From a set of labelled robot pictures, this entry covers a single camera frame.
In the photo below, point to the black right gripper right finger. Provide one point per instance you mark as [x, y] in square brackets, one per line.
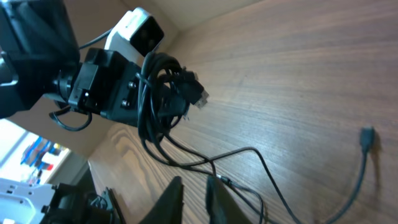
[220, 206]

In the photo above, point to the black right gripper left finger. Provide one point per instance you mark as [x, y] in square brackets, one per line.
[169, 207]

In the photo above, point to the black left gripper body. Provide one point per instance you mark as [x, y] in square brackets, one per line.
[109, 85]

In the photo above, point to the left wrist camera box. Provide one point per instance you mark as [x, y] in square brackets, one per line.
[135, 35]

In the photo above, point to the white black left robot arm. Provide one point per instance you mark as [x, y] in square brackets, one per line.
[40, 57]

